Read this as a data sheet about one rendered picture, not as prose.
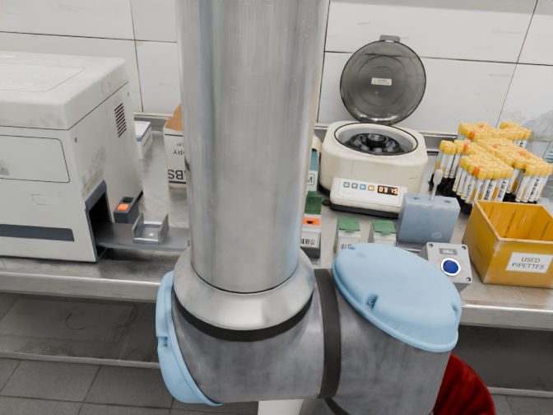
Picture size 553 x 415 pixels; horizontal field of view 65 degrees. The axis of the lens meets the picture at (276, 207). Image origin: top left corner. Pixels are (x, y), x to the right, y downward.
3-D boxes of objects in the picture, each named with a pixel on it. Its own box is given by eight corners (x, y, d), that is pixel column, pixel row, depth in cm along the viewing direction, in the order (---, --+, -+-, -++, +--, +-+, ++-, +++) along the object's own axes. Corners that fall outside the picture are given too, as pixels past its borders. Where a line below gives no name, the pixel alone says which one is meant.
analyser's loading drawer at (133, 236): (77, 250, 78) (72, 226, 76) (93, 230, 84) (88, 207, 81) (192, 258, 78) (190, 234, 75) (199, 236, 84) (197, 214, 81)
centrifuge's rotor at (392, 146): (336, 172, 102) (341, 143, 99) (341, 146, 115) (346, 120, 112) (404, 181, 100) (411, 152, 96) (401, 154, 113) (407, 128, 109)
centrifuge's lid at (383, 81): (346, 31, 107) (347, 30, 115) (333, 131, 118) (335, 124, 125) (436, 39, 104) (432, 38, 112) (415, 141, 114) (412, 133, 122)
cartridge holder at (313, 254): (290, 268, 80) (292, 252, 78) (293, 239, 88) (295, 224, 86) (320, 270, 80) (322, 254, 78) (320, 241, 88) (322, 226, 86)
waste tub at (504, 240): (481, 284, 79) (499, 239, 74) (459, 240, 90) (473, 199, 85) (556, 290, 78) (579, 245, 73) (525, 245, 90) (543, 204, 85)
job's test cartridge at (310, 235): (295, 254, 81) (298, 226, 78) (296, 240, 85) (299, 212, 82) (317, 257, 81) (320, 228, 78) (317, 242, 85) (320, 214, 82)
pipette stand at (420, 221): (397, 249, 87) (406, 206, 81) (393, 230, 92) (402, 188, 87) (448, 255, 86) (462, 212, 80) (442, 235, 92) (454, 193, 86)
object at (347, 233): (335, 259, 83) (339, 230, 79) (333, 244, 87) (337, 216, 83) (355, 261, 83) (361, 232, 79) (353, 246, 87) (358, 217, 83)
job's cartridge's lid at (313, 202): (301, 190, 80) (301, 189, 80) (299, 213, 82) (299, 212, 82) (322, 192, 80) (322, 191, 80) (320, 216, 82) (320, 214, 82)
